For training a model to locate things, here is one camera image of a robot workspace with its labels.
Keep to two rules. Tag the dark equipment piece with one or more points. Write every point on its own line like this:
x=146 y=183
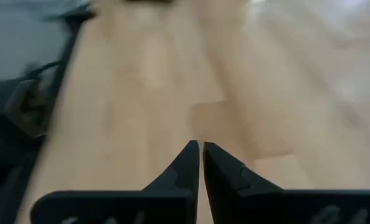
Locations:
x=29 y=109

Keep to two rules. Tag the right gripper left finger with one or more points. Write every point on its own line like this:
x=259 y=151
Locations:
x=172 y=199

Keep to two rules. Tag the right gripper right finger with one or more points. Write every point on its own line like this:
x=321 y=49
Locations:
x=235 y=196

